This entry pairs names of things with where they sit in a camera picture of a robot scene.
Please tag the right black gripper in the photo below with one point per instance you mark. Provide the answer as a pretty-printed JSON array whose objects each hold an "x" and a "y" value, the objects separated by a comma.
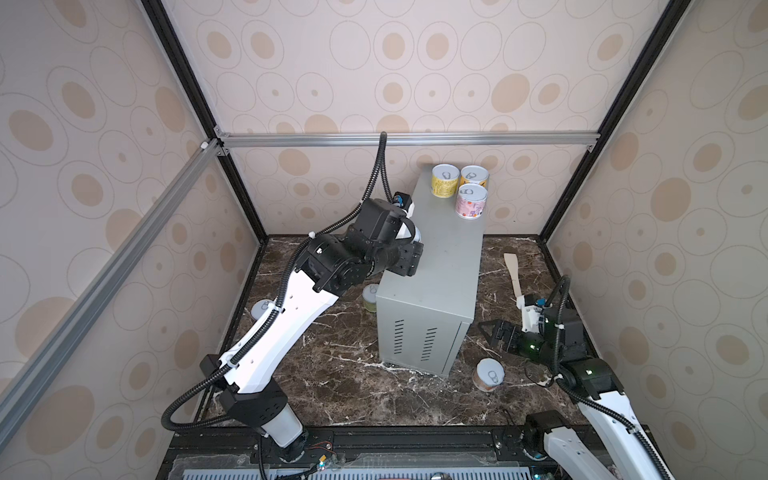
[{"x": 504, "y": 329}]

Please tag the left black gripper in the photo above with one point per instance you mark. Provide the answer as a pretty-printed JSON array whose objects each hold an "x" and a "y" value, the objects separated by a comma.
[{"x": 410, "y": 254}]

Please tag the yellow label can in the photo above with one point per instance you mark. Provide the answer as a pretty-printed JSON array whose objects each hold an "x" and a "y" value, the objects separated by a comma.
[{"x": 444, "y": 180}]

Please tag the red label can front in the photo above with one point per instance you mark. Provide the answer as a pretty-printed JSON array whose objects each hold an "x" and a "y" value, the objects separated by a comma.
[{"x": 489, "y": 374}]

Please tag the orange label can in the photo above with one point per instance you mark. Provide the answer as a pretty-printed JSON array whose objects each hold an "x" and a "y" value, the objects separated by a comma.
[{"x": 475, "y": 175}]

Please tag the brown label can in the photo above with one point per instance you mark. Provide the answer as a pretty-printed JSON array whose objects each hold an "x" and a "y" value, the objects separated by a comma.
[{"x": 259, "y": 308}]

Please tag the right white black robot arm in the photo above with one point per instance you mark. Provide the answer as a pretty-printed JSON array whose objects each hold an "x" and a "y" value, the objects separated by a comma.
[{"x": 593, "y": 386}]

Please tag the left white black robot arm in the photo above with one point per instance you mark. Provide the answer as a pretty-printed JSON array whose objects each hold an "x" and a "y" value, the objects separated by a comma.
[{"x": 318, "y": 273}]

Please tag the green label can behind cabinet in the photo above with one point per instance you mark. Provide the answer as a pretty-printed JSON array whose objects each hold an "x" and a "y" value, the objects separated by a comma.
[{"x": 369, "y": 297}]

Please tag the grey metal cabinet box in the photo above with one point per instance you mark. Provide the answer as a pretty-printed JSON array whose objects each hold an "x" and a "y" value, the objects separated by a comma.
[{"x": 422, "y": 320}]

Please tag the wooden spatula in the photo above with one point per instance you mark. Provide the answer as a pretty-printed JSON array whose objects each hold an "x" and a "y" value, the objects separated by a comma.
[{"x": 512, "y": 264}]

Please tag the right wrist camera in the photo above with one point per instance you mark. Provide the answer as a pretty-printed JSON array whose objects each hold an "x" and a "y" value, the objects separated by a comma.
[{"x": 531, "y": 309}]

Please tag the horizontal aluminium frame bar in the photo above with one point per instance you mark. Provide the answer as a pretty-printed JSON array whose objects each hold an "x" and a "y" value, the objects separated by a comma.
[{"x": 227, "y": 140}]

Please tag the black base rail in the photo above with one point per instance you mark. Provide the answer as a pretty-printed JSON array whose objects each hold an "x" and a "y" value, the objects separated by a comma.
[{"x": 369, "y": 452}]

